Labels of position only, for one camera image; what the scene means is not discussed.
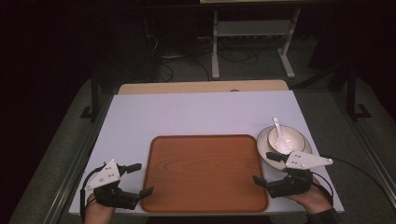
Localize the white plate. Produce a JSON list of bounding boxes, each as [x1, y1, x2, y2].
[[256, 125, 313, 171]]

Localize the white bowl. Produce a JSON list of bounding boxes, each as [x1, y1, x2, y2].
[[266, 124, 306, 156]]

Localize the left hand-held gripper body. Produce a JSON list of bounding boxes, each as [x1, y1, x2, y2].
[[83, 159, 142, 211]]

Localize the brown wooden tray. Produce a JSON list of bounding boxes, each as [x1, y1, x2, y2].
[[139, 133, 270, 215]]

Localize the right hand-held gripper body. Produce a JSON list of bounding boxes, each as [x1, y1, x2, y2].
[[265, 150, 334, 199]]

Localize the light wooden table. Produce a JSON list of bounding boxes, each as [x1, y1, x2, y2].
[[117, 79, 290, 95]]

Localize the metal floor rail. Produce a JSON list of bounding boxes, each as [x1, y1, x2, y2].
[[41, 92, 115, 224], [332, 92, 396, 216]]

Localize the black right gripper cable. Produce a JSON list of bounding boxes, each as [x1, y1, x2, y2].
[[311, 154, 396, 207]]

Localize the black metal stand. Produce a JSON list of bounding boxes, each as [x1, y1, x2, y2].
[[345, 63, 374, 121], [79, 68, 101, 123]]

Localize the white table board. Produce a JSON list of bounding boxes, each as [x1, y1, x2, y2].
[[68, 90, 346, 217]]

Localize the black floor cables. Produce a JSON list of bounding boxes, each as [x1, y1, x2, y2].
[[157, 46, 260, 84]]

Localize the person's right hand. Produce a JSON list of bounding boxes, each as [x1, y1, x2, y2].
[[283, 176, 332, 215]]

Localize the white ceramic spoon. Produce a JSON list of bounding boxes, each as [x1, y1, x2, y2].
[[272, 117, 292, 153]]

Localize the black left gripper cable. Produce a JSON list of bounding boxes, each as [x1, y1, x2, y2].
[[79, 163, 107, 224]]

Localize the person's left hand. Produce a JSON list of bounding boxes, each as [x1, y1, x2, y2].
[[83, 192, 117, 224]]

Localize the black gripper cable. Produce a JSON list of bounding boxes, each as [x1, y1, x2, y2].
[[79, 163, 107, 224], [311, 154, 396, 207]]

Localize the white metal stand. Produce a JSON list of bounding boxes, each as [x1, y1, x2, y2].
[[210, 8, 302, 81]]

